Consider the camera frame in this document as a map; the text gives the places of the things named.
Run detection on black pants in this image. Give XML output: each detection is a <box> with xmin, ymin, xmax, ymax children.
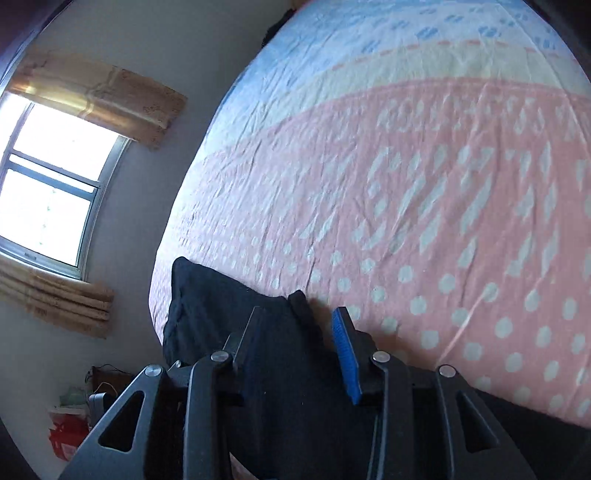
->
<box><xmin>163</xmin><ymin>258</ymin><xmax>590</xmax><ymax>479</ymax></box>

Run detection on black clothing beside bed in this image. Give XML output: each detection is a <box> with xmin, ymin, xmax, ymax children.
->
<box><xmin>262</xmin><ymin>8</ymin><xmax>297</xmax><ymax>48</ymax></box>

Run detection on red bag on floor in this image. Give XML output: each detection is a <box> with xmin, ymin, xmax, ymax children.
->
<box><xmin>49</xmin><ymin>411</ymin><xmax>90</xmax><ymax>462</ymax></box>

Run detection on yellow lower window curtain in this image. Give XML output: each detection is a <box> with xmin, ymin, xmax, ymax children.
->
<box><xmin>1</xmin><ymin>254</ymin><xmax>114</xmax><ymax>338</ymax></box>

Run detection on yellow window curtain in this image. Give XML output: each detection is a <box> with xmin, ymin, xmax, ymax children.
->
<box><xmin>1</xmin><ymin>254</ymin><xmax>114</xmax><ymax>338</ymax></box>
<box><xmin>8</xmin><ymin>49</ymin><xmax>186</xmax><ymax>150</ymax></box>

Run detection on polka dot bed sheet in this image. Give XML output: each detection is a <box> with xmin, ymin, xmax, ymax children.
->
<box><xmin>149</xmin><ymin>1</ymin><xmax>590</xmax><ymax>426</ymax></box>

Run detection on left side window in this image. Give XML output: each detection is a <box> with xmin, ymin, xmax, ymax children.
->
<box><xmin>1</xmin><ymin>93</ymin><xmax>129</xmax><ymax>279</ymax></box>

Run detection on yellow left window curtain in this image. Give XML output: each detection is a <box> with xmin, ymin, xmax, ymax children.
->
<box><xmin>8</xmin><ymin>49</ymin><xmax>186</xmax><ymax>150</ymax></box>

